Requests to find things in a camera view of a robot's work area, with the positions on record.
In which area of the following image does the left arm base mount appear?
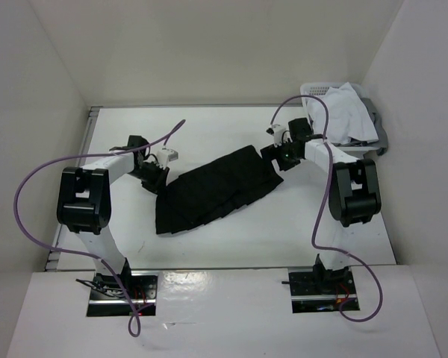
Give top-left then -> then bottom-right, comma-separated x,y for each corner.
75,271 -> 158,317

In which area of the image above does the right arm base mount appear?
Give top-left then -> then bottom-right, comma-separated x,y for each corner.
281,267 -> 360,314

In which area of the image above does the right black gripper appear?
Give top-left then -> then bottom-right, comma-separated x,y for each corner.
261,138 -> 302,178

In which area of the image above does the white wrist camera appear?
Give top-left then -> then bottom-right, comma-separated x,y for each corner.
155,147 -> 178,168
266,124 -> 287,147

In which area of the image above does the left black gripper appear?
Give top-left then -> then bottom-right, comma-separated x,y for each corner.
128,161 -> 169,198

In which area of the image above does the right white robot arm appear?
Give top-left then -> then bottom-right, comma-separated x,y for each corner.
261,118 -> 382,294

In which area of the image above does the grey skirt in basket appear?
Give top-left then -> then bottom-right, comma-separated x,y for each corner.
329,98 -> 389,157

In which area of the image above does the white laundry basket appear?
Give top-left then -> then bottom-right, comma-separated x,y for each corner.
299,81 -> 374,157

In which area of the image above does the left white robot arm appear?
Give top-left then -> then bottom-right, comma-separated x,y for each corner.
57,135 -> 178,298

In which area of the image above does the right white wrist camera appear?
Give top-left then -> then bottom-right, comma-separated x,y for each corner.
266,124 -> 287,147

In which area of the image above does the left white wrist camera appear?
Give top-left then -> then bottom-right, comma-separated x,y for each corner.
155,147 -> 178,168

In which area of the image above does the white skirt in basket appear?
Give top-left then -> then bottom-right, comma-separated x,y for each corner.
320,82 -> 379,145

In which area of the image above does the black pleated skirt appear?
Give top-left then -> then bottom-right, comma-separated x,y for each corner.
155,145 -> 283,235

